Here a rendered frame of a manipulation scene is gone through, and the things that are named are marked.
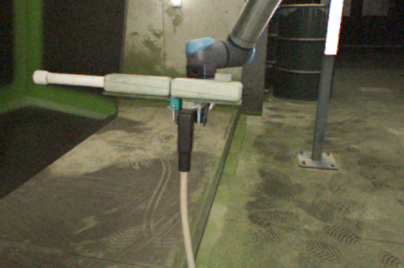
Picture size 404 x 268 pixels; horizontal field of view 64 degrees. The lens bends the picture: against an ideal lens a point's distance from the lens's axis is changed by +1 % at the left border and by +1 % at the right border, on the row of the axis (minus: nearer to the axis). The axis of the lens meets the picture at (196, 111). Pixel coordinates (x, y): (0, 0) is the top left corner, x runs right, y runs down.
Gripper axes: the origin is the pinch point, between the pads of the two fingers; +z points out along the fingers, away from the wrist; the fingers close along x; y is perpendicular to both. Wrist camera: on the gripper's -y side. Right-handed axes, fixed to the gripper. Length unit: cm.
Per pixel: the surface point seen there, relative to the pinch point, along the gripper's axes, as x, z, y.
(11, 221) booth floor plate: 72, -33, 57
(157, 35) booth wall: 64, -194, -23
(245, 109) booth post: -13, -197, 33
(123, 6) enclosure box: 27.2, -31.0, -23.6
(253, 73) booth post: -17, -193, 3
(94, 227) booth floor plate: 39, -35, 55
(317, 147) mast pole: -54, -113, 37
